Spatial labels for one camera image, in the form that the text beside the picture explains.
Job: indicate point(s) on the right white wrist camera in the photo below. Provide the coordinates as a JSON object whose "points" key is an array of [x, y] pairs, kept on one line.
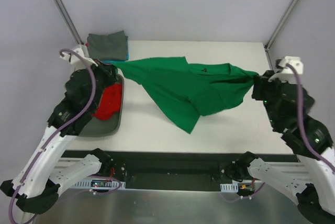
{"points": [[287, 67]]}

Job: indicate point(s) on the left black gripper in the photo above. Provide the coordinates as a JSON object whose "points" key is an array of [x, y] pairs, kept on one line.
{"points": [[105, 70]]}

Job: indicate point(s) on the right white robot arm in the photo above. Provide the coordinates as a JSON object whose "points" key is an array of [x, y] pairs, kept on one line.
{"points": [[309, 184]]}

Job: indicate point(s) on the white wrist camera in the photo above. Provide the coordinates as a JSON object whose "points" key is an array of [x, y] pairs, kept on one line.
{"points": [[287, 67], [78, 57]]}

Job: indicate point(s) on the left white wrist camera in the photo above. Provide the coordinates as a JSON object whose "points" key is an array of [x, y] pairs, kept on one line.
{"points": [[78, 57]]}

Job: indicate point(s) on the grey plastic tray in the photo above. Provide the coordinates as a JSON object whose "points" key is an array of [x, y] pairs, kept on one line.
{"points": [[104, 128]]}

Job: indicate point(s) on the white cable duct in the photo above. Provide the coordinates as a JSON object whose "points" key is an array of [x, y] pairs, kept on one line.
{"points": [[229, 188], [94, 183]]}

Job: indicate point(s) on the green t-shirt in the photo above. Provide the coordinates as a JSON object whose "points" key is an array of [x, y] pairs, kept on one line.
{"points": [[186, 91]]}

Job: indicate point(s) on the right aluminium frame post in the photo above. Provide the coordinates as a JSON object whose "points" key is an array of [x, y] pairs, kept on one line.
{"points": [[280, 25]]}

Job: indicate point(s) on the left white cable duct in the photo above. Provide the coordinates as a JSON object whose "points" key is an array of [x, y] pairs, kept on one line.
{"points": [[94, 183]]}

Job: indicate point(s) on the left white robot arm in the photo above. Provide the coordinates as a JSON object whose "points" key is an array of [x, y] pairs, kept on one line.
{"points": [[37, 188]]}

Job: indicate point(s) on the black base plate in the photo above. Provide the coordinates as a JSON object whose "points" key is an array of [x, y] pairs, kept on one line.
{"points": [[171, 171]]}

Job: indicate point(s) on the folded grey t-shirt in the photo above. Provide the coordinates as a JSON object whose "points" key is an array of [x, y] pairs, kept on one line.
{"points": [[107, 47]]}

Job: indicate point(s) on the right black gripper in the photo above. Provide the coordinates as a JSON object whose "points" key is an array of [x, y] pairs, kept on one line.
{"points": [[260, 87]]}

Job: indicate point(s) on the right white cable duct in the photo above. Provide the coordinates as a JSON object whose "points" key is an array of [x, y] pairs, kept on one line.
{"points": [[229, 188]]}

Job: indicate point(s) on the aluminium frame post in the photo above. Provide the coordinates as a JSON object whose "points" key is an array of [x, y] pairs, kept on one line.
{"points": [[280, 25], [68, 21]]}

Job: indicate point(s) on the folded teal t-shirt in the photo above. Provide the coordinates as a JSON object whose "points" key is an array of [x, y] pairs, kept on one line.
{"points": [[114, 61]]}

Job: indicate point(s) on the red t-shirt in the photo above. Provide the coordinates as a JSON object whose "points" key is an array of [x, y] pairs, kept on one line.
{"points": [[110, 102]]}

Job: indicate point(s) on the left aluminium frame post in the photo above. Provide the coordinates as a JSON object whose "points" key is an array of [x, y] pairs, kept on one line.
{"points": [[68, 21]]}

